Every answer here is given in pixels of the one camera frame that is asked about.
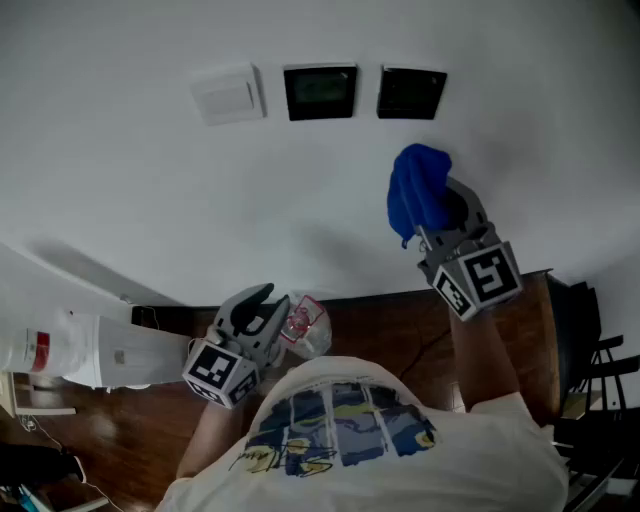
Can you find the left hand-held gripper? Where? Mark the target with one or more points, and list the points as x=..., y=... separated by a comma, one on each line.
x=220, y=367

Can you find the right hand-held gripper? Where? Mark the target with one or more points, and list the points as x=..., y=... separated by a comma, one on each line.
x=480, y=275

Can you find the blue cloth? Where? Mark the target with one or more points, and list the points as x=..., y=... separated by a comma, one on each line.
x=417, y=190

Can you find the black wall panel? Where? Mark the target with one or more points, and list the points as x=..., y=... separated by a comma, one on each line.
x=411, y=93
x=320, y=92

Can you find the person's right forearm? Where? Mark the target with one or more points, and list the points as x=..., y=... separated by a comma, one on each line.
x=480, y=360

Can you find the person's left forearm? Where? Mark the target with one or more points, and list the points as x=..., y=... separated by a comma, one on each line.
x=210, y=435

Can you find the clear plastic bag red label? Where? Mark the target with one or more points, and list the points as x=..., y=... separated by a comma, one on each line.
x=312, y=340

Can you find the white floor appliance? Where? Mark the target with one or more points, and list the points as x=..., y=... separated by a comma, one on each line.
x=140, y=355

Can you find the black chair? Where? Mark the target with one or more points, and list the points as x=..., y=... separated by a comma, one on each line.
x=575, y=340

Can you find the person's white printed shirt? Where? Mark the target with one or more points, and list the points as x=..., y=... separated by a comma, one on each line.
x=400, y=475

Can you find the white bag with red label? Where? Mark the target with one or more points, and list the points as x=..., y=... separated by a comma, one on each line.
x=45, y=345

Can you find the white low shelf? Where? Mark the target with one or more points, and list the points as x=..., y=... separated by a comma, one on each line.
x=40, y=400

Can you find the black bag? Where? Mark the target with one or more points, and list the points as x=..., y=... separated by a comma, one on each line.
x=35, y=465

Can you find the white wall switch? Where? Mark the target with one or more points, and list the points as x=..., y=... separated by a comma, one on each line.
x=227, y=95

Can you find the black metal frame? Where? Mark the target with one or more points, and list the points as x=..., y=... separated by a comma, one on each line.
x=595, y=465

